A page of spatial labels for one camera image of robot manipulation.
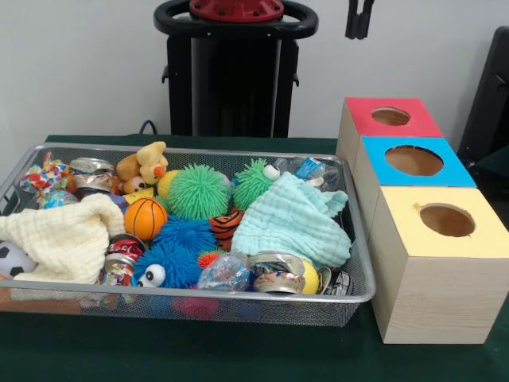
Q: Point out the crushed colourful drink can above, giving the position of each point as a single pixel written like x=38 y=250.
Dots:
x=118 y=273

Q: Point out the clear mesh bin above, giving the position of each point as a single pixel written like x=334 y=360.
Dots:
x=278 y=309

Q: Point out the wooden box with three holes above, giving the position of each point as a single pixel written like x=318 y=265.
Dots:
x=437 y=294

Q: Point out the green furry monster toy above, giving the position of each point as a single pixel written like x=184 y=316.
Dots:
x=250 y=185

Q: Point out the orange tiger striped ball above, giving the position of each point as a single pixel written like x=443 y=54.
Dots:
x=227 y=227

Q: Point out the mint green muslin cloth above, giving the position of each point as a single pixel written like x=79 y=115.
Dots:
x=294 y=223

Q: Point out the green spiky rubber ball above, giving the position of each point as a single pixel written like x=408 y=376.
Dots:
x=199 y=192

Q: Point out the blue spiky rubber ball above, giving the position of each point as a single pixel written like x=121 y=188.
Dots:
x=187 y=232

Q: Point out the blue furry monster toy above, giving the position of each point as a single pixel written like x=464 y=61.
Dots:
x=179 y=267

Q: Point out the yellow plush animal toy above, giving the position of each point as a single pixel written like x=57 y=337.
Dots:
x=147 y=163

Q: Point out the small orange basketball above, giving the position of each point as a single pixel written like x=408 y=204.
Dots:
x=145 y=219

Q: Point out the dark green table cloth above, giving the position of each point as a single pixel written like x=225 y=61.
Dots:
x=238 y=350

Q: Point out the cream muslin cloth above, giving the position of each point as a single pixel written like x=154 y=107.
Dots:
x=67 y=239

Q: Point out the small black white soccer ball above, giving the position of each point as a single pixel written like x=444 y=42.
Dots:
x=14 y=259

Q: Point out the black upright panel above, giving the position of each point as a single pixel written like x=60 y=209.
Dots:
x=489 y=103

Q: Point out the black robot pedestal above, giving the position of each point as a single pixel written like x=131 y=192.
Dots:
x=231 y=79

